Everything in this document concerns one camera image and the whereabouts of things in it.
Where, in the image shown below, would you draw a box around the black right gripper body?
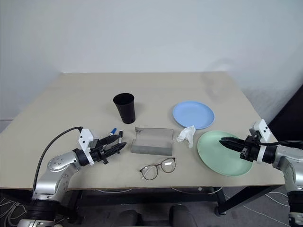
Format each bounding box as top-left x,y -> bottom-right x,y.
240,134 -> 260,163

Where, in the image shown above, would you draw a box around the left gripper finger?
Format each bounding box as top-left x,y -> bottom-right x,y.
99,131 -> 125,147
104,142 -> 128,157

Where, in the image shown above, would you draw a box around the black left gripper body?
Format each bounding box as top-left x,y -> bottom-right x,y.
90,139 -> 110,165

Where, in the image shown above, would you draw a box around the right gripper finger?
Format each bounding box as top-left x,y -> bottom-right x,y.
221,136 -> 246,145
219,141 -> 245,152

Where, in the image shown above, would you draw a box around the light green plate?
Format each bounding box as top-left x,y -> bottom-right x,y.
197,130 -> 253,177

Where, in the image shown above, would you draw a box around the grey rectangular sponge block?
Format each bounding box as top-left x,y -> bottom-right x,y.
131,127 -> 174,156

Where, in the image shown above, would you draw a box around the white tissue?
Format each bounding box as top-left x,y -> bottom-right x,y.
176,125 -> 196,148

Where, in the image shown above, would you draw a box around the brown round eyeglasses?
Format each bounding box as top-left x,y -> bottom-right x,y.
139,157 -> 176,181

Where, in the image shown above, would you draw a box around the black plastic cup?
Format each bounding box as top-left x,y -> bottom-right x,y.
113,93 -> 136,124

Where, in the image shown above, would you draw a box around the light blue plate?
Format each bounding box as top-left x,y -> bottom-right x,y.
172,101 -> 215,130

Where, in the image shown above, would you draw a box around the black panel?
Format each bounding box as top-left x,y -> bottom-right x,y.
268,84 -> 303,149

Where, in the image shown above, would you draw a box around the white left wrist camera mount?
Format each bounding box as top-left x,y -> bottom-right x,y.
78,128 -> 99,166

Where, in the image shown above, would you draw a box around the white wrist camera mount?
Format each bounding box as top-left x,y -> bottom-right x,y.
78,128 -> 99,166
248,119 -> 273,164

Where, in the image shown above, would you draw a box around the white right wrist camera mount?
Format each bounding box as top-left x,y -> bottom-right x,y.
248,119 -> 273,164

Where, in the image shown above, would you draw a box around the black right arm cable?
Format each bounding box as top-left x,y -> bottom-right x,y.
259,140 -> 303,147

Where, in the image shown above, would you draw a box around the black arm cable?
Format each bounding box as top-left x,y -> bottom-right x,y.
259,140 -> 303,147
32,127 -> 84,190

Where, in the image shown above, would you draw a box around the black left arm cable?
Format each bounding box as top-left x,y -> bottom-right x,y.
32,127 -> 84,190

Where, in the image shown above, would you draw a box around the white cable under table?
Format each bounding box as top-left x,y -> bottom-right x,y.
171,186 -> 223,195
94,188 -> 134,193

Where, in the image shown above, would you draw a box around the black metal table frame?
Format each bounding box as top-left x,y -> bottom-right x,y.
0,185 -> 288,216

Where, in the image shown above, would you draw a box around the white floor cable tangle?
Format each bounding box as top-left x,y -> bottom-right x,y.
0,196 -> 27,227

